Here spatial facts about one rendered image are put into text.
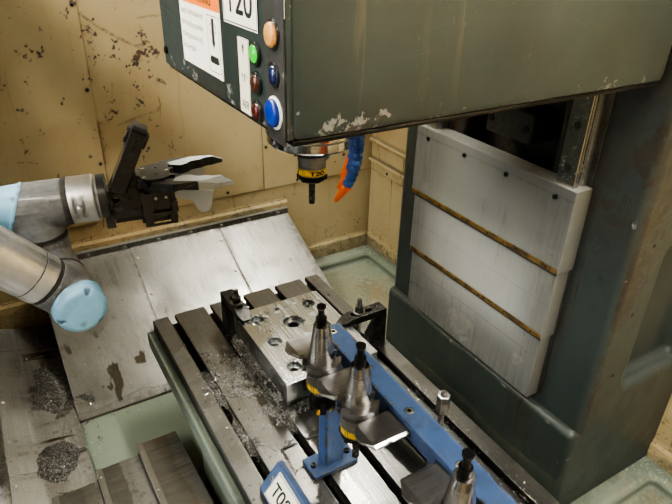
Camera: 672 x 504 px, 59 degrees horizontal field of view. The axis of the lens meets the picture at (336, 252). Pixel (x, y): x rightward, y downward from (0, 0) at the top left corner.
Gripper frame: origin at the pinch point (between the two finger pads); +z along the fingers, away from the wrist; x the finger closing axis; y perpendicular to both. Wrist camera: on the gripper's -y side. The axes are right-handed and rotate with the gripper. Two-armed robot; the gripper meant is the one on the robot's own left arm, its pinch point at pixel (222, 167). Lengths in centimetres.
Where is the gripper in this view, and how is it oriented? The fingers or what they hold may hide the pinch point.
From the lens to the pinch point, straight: 102.1
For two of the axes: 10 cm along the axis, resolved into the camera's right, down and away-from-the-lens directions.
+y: 0.1, 8.7, 5.0
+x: 3.3, 4.7, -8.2
